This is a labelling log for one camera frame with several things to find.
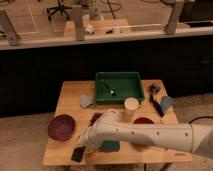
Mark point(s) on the purple bowl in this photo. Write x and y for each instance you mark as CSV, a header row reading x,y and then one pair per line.
x,y
61,127

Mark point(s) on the black handled brush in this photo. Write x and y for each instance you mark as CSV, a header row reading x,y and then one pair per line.
x,y
153,90

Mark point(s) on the black office chair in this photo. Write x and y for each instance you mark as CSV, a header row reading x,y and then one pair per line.
x,y
61,8

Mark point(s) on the white cup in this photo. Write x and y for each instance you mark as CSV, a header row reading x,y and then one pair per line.
x,y
131,105

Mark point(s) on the pale gripper body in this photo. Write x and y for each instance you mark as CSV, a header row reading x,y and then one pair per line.
x,y
89,148

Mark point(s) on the grey folded cloth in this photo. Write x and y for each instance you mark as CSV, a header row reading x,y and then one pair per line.
x,y
86,101

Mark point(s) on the orange red bowl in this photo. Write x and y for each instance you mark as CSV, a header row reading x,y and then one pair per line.
x,y
143,120

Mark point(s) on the blue dustpan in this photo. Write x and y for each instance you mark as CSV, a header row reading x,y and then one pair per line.
x,y
166,102

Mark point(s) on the wooden table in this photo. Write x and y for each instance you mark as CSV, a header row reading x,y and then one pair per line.
x,y
59,153

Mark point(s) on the metal spoon in tray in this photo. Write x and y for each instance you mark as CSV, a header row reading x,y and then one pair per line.
x,y
112,92

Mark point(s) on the bunch of dark grapes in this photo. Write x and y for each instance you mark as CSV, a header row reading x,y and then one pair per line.
x,y
94,118

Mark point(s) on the green sponge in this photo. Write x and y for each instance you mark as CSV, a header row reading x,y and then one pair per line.
x,y
109,146

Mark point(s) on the green plastic tray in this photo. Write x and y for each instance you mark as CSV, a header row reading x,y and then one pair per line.
x,y
125,85

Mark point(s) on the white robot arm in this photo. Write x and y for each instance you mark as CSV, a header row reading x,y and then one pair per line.
x,y
192,138

